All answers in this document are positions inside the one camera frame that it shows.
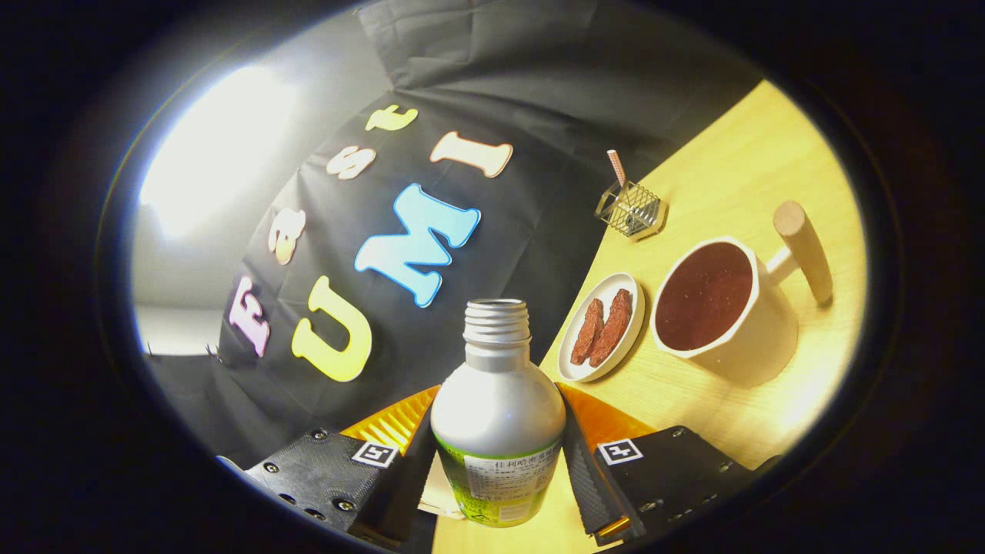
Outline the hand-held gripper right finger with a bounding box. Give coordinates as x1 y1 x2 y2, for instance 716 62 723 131
556 382 782 547

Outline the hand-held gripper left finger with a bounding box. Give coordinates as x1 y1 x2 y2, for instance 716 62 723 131
218 385 441 551

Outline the white cup with wooden handle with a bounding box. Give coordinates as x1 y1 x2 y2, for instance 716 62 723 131
650 200 834 388

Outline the silver juice bottle green label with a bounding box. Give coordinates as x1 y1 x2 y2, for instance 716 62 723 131
429 299 568 529

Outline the white oval plate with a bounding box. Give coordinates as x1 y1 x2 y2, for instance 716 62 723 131
558 272 646 383

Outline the brown meat strip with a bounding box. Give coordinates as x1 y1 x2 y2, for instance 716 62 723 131
588 289 633 368
570 299 606 366

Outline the black backdrop cloth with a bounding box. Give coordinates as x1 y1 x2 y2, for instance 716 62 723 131
146 0 766 470

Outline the wooden table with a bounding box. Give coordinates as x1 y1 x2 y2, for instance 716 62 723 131
419 79 869 554

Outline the wire mesh holder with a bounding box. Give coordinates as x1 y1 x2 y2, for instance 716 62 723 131
594 180 667 241

